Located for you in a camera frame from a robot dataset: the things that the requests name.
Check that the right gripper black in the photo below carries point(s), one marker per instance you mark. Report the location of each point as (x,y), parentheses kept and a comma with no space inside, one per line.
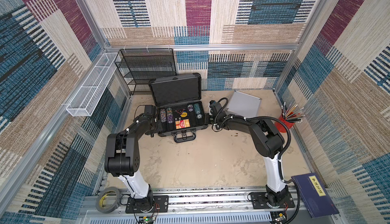
(212,118)

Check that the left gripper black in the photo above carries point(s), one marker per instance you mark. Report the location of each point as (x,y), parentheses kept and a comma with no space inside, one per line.
(152,133)

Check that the silver aluminium poker case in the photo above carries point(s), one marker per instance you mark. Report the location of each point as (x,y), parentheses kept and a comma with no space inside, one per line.
(243,104)

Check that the dark grey poker case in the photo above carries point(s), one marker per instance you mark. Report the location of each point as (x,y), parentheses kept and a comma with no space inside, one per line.
(177,92)

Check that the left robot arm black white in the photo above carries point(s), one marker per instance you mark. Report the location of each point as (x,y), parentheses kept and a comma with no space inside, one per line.
(122,156)

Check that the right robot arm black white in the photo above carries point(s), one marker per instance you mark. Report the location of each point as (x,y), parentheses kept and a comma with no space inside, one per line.
(268,142)

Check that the blue orange chip stack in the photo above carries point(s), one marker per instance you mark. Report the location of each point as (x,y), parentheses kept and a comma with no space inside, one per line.
(163,115)

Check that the purple mixed chip stack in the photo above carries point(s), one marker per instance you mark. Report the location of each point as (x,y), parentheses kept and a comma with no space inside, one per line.
(170,117)

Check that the teal chip stack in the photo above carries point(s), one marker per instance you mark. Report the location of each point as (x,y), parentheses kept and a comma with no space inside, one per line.
(197,108)

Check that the small purple chip stack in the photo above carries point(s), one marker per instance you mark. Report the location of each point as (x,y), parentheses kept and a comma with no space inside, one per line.
(190,107)

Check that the texas holdem card deck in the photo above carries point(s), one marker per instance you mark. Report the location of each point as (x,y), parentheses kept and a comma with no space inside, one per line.
(183,123)

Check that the black mesh shelf rack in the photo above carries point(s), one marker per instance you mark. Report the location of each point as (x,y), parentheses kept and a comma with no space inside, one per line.
(140,66)

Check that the red pencil cup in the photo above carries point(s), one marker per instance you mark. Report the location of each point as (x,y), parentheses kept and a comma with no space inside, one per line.
(287,124)

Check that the bundle of coloured pencils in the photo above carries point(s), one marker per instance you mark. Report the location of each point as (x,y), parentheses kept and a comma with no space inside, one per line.
(292,113)

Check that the grey tape roll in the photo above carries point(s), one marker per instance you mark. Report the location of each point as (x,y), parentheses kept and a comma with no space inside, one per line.
(108,200)

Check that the dark blue book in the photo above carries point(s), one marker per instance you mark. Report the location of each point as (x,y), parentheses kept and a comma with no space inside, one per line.
(314,195)

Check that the white mesh wall basket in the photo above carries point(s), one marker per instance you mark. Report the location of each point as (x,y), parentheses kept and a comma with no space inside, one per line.
(91,91)

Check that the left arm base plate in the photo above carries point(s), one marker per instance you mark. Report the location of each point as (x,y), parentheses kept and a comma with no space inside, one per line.
(149,205)

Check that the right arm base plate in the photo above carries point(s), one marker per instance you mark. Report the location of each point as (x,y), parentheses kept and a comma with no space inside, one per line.
(270,200)

